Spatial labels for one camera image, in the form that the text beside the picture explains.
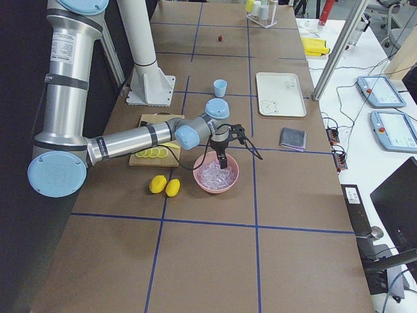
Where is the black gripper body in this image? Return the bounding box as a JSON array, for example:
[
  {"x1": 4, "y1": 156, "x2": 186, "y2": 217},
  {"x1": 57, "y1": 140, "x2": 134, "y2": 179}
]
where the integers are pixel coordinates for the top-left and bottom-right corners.
[{"x1": 209, "y1": 126, "x2": 229, "y2": 153}]

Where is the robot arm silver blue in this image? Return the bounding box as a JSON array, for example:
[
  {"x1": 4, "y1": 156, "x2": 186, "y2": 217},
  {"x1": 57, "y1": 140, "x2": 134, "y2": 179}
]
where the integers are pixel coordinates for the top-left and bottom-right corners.
[{"x1": 27, "y1": 1, "x2": 231, "y2": 198}]

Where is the pink bowl of ice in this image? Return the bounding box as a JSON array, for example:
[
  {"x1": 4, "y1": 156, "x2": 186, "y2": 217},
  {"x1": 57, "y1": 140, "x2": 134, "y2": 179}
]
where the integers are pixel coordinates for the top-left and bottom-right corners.
[{"x1": 193, "y1": 151, "x2": 240, "y2": 194}]

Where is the light blue plastic cup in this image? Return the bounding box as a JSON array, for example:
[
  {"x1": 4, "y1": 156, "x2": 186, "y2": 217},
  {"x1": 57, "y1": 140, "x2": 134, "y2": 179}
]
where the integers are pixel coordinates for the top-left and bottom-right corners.
[{"x1": 213, "y1": 79, "x2": 227, "y2": 98}]

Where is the grey cup on rack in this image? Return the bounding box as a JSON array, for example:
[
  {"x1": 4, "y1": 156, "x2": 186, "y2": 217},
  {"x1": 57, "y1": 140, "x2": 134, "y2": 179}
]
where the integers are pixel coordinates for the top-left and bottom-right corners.
[{"x1": 258, "y1": 5, "x2": 269, "y2": 20}]

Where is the yellow cup on rack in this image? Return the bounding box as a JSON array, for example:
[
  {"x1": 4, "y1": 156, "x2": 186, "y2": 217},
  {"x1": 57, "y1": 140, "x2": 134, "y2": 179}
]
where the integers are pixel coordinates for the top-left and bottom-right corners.
[{"x1": 245, "y1": 0, "x2": 255, "y2": 14}]

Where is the white cup on rack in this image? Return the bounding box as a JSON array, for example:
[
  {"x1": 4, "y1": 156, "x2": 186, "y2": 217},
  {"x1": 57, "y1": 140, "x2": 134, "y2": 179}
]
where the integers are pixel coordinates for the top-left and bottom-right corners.
[{"x1": 252, "y1": 0, "x2": 262, "y2": 16}]

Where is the wooden cutting board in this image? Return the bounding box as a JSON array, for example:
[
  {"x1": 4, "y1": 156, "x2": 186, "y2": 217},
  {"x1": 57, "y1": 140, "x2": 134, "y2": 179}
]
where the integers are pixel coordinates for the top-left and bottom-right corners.
[{"x1": 129, "y1": 113, "x2": 184, "y2": 167}]

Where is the yellow plastic knife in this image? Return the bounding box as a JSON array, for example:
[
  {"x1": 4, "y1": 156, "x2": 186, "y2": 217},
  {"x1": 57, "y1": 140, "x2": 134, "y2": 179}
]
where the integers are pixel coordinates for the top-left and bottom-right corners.
[{"x1": 162, "y1": 142, "x2": 180, "y2": 149}]

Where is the yellow lemon near bowl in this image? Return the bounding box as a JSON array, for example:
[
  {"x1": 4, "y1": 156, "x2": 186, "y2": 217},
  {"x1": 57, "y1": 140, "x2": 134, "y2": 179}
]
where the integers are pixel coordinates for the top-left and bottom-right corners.
[{"x1": 165, "y1": 179, "x2": 180, "y2": 198}]

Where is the lemon slices row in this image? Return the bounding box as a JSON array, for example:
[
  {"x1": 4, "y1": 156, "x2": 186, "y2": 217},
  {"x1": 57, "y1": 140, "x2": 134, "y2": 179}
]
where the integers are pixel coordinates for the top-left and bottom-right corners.
[{"x1": 134, "y1": 147, "x2": 168, "y2": 158}]

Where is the yellow lemon far one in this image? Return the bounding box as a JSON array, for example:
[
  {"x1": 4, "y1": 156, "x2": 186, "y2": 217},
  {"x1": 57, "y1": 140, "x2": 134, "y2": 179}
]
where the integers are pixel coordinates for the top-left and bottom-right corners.
[{"x1": 149, "y1": 175, "x2": 167, "y2": 194}]

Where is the folded grey cloth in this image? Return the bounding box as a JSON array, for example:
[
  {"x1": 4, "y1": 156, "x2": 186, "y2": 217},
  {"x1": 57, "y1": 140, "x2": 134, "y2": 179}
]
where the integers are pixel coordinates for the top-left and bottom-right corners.
[{"x1": 280, "y1": 127, "x2": 307, "y2": 152}]

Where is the cream bear serving tray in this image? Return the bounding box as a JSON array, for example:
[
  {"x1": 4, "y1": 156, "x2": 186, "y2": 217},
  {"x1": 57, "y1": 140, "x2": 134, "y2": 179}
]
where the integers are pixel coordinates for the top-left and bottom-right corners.
[{"x1": 255, "y1": 72, "x2": 307, "y2": 117}]

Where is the yellow folded towel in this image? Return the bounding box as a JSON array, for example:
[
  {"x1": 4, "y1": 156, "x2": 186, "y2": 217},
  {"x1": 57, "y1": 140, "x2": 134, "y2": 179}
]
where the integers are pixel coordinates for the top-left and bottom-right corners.
[{"x1": 301, "y1": 37, "x2": 330, "y2": 56}]

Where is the teach pendant far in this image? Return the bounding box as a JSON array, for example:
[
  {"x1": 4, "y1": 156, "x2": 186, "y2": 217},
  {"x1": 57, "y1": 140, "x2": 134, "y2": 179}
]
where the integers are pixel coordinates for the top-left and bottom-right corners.
[{"x1": 357, "y1": 75, "x2": 407, "y2": 108}]

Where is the teach pendant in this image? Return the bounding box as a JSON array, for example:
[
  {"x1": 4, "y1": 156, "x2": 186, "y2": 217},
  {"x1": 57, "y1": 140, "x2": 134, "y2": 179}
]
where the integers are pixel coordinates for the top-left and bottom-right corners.
[
  {"x1": 370, "y1": 111, "x2": 416, "y2": 153},
  {"x1": 357, "y1": 75, "x2": 407, "y2": 108}
]

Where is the teach pendant near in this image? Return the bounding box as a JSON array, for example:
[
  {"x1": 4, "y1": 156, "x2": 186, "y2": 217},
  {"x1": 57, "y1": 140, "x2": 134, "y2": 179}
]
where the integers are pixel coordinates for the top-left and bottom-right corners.
[{"x1": 370, "y1": 111, "x2": 416, "y2": 153}]

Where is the black computer monitor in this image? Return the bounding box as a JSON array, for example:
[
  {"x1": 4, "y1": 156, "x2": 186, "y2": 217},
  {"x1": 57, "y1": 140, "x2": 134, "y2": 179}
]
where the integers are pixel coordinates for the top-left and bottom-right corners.
[{"x1": 371, "y1": 156, "x2": 417, "y2": 252}]

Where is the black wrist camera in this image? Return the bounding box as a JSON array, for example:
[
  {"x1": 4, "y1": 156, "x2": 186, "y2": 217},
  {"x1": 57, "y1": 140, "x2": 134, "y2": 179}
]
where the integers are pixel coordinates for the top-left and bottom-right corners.
[{"x1": 228, "y1": 124, "x2": 247, "y2": 145}]

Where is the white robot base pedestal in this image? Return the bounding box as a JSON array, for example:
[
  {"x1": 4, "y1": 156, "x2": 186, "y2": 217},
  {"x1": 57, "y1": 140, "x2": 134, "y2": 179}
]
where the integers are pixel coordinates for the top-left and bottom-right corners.
[{"x1": 117, "y1": 0, "x2": 176, "y2": 107}]

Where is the aluminium frame post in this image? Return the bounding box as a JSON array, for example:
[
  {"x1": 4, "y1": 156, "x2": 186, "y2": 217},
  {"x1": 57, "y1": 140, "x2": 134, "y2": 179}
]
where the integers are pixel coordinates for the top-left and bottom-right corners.
[{"x1": 311, "y1": 0, "x2": 368, "y2": 101}]

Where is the white wire cup rack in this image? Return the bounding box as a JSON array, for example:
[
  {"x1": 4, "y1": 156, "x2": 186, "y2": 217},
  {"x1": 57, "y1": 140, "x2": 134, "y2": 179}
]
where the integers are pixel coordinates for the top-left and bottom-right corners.
[{"x1": 245, "y1": 0, "x2": 278, "y2": 29}]

